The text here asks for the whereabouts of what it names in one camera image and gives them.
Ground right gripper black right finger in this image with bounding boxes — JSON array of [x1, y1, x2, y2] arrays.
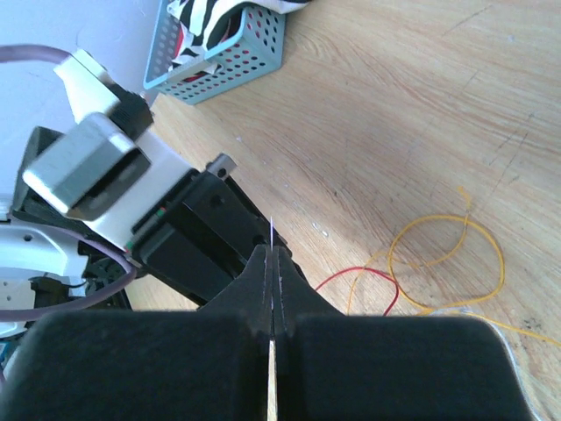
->
[[272, 247, 532, 420]]

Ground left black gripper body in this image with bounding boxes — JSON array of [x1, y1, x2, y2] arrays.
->
[[129, 153, 287, 306]]

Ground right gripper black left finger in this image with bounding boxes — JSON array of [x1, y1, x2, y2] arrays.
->
[[0, 243, 273, 421]]

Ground red wire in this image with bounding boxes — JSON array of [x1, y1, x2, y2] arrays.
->
[[315, 267, 401, 317]]

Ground yellow wire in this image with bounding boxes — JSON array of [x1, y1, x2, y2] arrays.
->
[[345, 185, 561, 352]]

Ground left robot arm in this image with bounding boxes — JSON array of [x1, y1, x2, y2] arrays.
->
[[1, 127, 286, 305]]

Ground blue plastic basket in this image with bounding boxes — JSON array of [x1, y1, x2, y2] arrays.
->
[[143, 1, 286, 105]]

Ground zebra striped cloth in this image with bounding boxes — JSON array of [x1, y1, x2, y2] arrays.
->
[[166, 0, 309, 70]]

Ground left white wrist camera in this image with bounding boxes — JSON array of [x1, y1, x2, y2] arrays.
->
[[22, 49, 192, 250]]

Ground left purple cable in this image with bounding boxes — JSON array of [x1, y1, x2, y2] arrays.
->
[[0, 43, 138, 323]]

